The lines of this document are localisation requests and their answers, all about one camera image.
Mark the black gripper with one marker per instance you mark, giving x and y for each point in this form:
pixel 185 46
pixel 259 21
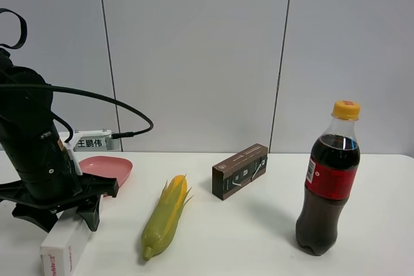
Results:
pixel 58 187

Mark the white toothpaste box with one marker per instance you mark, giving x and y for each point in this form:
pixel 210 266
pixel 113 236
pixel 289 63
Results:
pixel 63 246

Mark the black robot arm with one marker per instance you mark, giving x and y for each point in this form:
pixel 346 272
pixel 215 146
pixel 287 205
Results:
pixel 28 133

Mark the pink plastic plate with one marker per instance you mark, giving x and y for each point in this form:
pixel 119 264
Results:
pixel 107 166

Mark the green yellow toy corn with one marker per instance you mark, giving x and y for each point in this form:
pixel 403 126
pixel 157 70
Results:
pixel 161 227

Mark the dark brown cardboard box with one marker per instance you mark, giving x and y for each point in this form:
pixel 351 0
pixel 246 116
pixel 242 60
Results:
pixel 239 170

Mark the cola bottle yellow cap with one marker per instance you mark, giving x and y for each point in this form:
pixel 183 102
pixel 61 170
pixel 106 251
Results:
pixel 331 171

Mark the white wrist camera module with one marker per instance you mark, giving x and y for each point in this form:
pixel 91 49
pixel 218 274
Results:
pixel 85 141

